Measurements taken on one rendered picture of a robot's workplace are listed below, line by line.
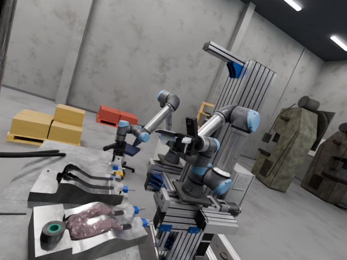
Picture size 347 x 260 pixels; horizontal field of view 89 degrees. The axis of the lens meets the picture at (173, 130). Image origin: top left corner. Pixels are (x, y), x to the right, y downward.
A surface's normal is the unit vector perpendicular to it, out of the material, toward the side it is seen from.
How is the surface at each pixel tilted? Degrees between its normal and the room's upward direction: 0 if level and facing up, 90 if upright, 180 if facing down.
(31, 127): 90
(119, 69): 90
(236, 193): 90
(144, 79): 90
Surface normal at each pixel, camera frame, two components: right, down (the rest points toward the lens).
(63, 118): 0.41, 0.30
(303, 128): 0.26, -0.20
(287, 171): 0.11, 0.25
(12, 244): 0.35, -0.92
